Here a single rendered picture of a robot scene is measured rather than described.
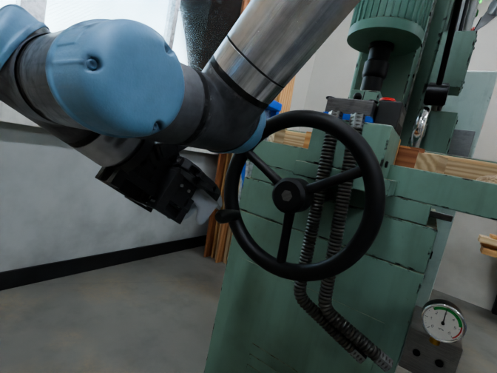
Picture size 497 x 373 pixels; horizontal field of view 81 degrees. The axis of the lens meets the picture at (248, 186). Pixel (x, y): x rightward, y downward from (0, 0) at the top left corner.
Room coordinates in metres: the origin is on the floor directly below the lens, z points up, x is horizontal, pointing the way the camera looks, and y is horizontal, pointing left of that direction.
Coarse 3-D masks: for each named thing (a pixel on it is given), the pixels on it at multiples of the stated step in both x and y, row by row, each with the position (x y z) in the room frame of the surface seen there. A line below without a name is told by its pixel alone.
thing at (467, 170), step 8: (288, 136) 0.88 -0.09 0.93; (296, 136) 0.86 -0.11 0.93; (304, 136) 0.85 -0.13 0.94; (288, 144) 0.87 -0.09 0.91; (296, 144) 0.86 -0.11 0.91; (448, 160) 0.67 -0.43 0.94; (448, 168) 0.66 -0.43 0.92; (456, 168) 0.66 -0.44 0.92; (464, 168) 0.65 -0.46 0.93; (472, 168) 0.64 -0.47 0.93; (480, 168) 0.63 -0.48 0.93; (488, 168) 0.63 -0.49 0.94; (496, 168) 0.62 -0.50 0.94; (464, 176) 0.65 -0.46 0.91; (472, 176) 0.64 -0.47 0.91; (480, 176) 0.63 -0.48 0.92
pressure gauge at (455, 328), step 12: (432, 300) 0.48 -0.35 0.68; (444, 300) 0.47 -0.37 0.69; (432, 312) 0.46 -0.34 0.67; (444, 312) 0.45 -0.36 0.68; (456, 312) 0.44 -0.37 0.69; (432, 324) 0.46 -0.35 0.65; (444, 324) 0.45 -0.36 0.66; (456, 324) 0.44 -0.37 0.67; (432, 336) 0.45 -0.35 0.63; (444, 336) 0.45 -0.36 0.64; (456, 336) 0.44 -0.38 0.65
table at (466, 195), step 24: (264, 144) 0.74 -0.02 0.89; (288, 168) 0.69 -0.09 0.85; (312, 168) 0.57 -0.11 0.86; (336, 168) 0.54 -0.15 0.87; (408, 168) 0.57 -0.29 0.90; (408, 192) 0.56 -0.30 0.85; (432, 192) 0.54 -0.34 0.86; (456, 192) 0.52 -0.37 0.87; (480, 192) 0.50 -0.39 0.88; (480, 216) 0.50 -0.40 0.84
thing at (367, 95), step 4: (352, 92) 0.76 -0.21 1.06; (356, 92) 0.75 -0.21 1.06; (360, 92) 0.75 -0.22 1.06; (364, 92) 0.74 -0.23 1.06; (368, 92) 0.74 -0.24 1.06; (372, 92) 0.73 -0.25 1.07; (376, 92) 0.73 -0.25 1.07; (352, 96) 0.75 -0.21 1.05; (364, 96) 0.74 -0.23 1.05; (368, 96) 0.73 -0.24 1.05; (372, 96) 0.73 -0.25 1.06; (376, 96) 0.72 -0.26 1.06; (380, 96) 0.74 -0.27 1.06; (376, 100) 0.72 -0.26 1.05; (376, 104) 0.72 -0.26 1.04
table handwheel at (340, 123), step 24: (288, 120) 0.50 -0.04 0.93; (312, 120) 0.48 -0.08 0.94; (336, 120) 0.46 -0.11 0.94; (360, 144) 0.43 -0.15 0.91; (240, 168) 0.55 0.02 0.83; (264, 168) 0.52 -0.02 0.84; (360, 168) 0.43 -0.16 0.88; (288, 192) 0.47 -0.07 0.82; (312, 192) 0.47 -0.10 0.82; (384, 192) 0.42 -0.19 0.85; (240, 216) 0.55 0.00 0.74; (288, 216) 0.48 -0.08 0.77; (240, 240) 0.52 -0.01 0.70; (288, 240) 0.49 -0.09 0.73; (360, 240) 0.42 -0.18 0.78; (264, 264) 0.49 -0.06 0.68; (288, 264) 0.48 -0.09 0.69; (312, 264) 0.46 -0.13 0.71; (336, 264) 0.43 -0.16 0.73
